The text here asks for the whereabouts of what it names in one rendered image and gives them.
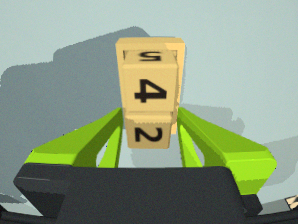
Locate tan number cube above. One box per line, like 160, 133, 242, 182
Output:
121, 50, 179, 112
125, 110, 173, 149

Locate yellow shallow tray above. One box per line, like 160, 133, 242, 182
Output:
116, 37, 185, 134

